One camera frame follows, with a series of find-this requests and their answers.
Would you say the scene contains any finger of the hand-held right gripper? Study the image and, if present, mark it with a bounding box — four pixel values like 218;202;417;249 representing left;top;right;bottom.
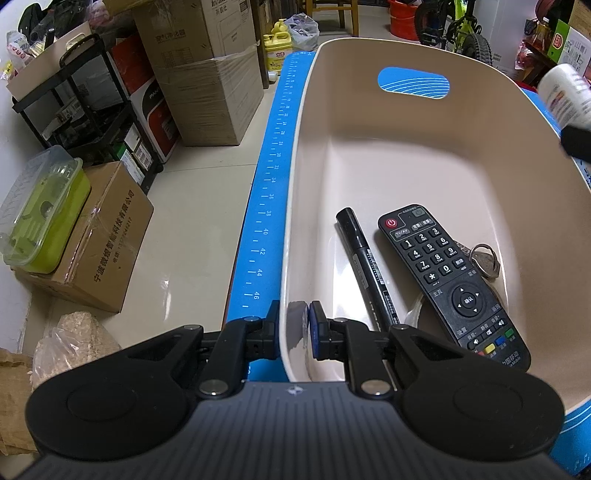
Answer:
560;124;591;161

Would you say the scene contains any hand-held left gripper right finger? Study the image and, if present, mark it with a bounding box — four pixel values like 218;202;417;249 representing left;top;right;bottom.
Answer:
308;300;465;400

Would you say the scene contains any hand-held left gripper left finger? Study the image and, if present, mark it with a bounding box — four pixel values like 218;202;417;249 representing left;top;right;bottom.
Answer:
127;300;282;400

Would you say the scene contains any white plastic bottle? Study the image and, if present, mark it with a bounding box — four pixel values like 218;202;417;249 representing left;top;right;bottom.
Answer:
538;64;591;130

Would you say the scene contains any black marker pen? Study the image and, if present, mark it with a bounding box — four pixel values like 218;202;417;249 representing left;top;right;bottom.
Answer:
335;208;398;333

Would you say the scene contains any grey tape roll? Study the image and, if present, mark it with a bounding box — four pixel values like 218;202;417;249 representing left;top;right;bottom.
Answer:
403;291;432;329

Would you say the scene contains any black remote control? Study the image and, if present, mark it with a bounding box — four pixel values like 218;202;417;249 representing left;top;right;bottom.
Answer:
378;204;532;372

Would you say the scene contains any metal key ring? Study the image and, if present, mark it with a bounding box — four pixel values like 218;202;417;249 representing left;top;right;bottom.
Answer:
455;243;502;279

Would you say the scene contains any beige plastic storage bin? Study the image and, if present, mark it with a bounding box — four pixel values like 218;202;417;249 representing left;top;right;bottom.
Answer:
277;38;591;416

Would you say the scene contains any green white carton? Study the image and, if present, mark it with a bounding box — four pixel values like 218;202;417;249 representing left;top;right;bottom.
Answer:
549;18;591;70

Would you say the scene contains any yellow oil bottle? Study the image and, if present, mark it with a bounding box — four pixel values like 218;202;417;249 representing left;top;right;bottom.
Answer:
531;17;553;48

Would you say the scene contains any green black bicycle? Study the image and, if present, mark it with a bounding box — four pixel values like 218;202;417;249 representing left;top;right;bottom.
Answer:
413;0;497;61

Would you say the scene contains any blue silicone mat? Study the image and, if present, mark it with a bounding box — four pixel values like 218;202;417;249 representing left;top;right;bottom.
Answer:
228;51;591;478

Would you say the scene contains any clear bag of wood chips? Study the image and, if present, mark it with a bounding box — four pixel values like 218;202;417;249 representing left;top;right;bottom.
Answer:
31;313;123;388

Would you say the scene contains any brown cardboard box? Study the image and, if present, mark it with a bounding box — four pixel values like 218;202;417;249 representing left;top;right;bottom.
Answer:
11;161;154;313

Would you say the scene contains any red bucket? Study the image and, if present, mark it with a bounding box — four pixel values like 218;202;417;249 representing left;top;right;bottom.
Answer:
387;0;419;40

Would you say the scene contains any tape-wrapped cardboard box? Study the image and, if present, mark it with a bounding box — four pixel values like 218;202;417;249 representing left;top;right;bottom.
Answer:
152;44;265;147

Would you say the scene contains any red white appliance box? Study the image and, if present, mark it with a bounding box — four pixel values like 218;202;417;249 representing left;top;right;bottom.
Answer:
111;34;181;162

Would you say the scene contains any green container with clear lid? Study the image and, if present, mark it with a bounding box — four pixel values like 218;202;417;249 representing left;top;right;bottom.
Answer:
0;144;92;273

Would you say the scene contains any wooden chair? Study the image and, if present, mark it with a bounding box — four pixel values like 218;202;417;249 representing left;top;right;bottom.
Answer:
305;0;361;38

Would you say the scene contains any brown paper bag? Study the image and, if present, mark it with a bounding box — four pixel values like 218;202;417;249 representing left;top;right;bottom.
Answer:
0;348;40;455

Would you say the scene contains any yellow detergent jug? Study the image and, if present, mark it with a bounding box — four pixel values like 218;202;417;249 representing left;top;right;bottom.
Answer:
263;18;296;77

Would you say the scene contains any clear plastic bag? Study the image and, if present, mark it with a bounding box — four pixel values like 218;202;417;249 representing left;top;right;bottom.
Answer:
284;13;320;52

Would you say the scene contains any large printed cardboard box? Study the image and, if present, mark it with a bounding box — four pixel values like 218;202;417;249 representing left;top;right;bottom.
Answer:
134;0;259;70

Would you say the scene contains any black metal rack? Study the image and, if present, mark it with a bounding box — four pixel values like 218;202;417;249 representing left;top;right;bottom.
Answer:
11;33;164;195

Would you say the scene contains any beige open box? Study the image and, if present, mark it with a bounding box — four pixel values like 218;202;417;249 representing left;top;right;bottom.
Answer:
6;21;93;100

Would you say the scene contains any black bag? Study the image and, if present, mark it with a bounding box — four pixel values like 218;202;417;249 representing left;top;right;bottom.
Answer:
18;0;100;40

